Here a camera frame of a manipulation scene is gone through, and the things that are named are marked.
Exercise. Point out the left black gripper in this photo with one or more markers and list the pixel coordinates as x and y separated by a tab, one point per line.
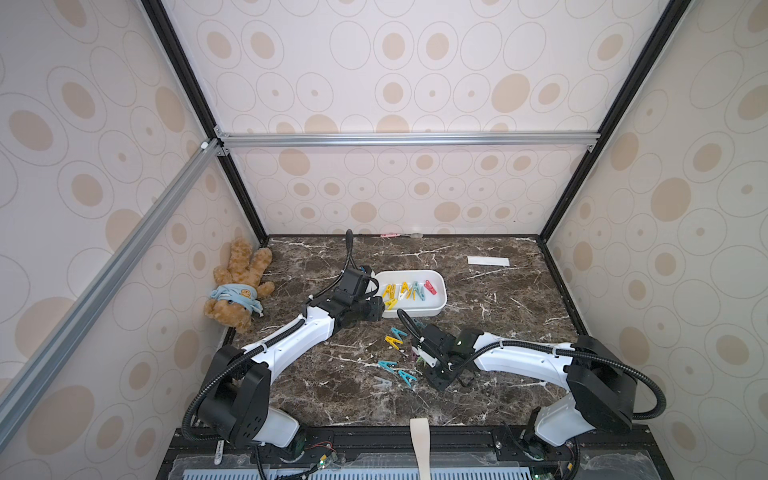
377	310

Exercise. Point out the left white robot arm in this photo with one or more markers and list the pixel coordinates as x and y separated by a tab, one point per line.
233	403

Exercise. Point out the silver aluminium rail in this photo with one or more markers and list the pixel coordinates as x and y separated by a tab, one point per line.
43	367
412	139

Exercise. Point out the white plastic storage box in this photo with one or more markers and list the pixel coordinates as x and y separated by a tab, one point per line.
431	306

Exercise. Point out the white paper strip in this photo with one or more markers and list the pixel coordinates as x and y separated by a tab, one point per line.
488	261

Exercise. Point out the silver aluminium rail back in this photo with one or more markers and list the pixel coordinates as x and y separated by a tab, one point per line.
412	139

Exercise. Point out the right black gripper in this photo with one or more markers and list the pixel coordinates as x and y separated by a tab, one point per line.
437	358

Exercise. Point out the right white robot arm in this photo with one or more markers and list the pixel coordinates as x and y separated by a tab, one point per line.
599	389

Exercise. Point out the silver aluminium rail left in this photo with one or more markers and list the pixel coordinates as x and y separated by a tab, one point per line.
43	367

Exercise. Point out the brown teddy bear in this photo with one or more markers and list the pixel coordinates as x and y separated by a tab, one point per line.
236	300

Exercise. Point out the teal clothespin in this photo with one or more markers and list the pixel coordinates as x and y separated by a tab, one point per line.
396	333
389	366
409	379

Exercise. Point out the grey clothespin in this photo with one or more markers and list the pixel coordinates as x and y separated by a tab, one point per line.
380	383

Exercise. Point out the red clothespin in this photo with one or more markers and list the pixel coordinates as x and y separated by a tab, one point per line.
429	287

